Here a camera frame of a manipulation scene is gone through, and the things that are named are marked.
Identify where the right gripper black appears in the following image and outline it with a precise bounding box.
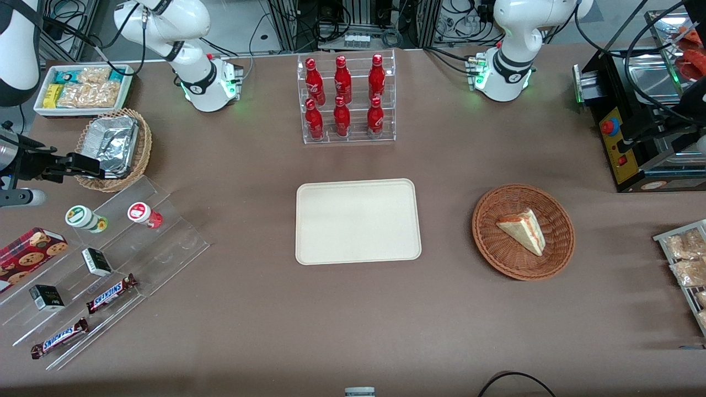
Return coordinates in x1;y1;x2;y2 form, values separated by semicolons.
0;136;106;186

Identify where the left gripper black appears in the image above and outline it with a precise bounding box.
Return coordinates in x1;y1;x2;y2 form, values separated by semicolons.
617;77;706;157

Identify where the green gum bottle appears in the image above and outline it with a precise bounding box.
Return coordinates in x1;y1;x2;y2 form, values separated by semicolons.
65;205;109;234

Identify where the red gum bottle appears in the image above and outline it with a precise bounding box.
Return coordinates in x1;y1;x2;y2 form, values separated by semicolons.
127;202;164;230

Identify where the tray of packaged snacks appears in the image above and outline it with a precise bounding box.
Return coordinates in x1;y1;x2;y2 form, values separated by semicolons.
653;219;706;338

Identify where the cream plastic tray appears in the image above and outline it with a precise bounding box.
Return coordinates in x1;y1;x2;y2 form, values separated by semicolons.
295;178;423;266

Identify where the aluminium foil container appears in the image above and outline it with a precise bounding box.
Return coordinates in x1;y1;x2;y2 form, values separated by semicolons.
74;115;140;180

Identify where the black toaster machine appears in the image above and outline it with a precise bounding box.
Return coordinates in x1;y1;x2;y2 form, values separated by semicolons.
572;7;706;194

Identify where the oval wicker basket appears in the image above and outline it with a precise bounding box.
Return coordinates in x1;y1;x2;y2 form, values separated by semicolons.
73;108;153;193

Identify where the large clear cracker bag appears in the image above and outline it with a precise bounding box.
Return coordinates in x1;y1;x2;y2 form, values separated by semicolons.
57;82;123;109

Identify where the white plastic snack bin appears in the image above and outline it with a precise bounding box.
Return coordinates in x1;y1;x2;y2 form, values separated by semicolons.
33;64;135;119

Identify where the yellow snack pack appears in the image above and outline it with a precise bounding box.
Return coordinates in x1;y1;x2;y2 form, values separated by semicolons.
42;83;65;110

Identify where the red packet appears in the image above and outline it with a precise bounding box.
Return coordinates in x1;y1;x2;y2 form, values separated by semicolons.
674;24;706;79

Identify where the small clear cracker bag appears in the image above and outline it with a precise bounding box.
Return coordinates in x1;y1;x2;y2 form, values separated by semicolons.
77;67;112;85

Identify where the small black box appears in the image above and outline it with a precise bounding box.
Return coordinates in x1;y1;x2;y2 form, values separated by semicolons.
81;247;113;278
29;284;66;313

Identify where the red plaid cookie box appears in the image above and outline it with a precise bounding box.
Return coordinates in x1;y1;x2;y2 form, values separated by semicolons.
0;227;69;285

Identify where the clear cracker pack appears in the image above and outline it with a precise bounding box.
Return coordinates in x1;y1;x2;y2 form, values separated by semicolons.
669;258;706;288
664;228;706;261

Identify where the clear acrylic stepped shelf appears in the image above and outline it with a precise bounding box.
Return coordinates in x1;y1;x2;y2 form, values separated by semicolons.
0;175;211;372

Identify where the Snickers chocolate bar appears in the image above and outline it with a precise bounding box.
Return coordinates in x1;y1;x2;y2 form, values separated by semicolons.
85;273;139;315
30;317;90;361

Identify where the wrapped triangle sandwich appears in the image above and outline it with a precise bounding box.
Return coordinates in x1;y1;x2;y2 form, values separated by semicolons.
495;207;547;257

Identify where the round wicker basket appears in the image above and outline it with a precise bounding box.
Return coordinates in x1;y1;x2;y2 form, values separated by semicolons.
472;183;576;282

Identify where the red cola bottle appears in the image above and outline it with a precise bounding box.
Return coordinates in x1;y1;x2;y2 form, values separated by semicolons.
333;96;352;138
334;55;353;104
366;96;385;137
368;53;387;102
304;98;325;140
304;57;327;106

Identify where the clear acrylic bottle rack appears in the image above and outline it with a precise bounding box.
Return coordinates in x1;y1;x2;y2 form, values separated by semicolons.
296;49;397;146

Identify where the thick black cable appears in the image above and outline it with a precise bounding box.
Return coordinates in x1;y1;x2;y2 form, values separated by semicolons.
574;0;706;111

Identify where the coiled black cable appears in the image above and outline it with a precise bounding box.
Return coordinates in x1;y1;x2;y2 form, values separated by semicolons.
380;27;407;50

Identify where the black looped cable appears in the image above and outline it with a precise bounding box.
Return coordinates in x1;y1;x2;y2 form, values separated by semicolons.
477;371;558;397

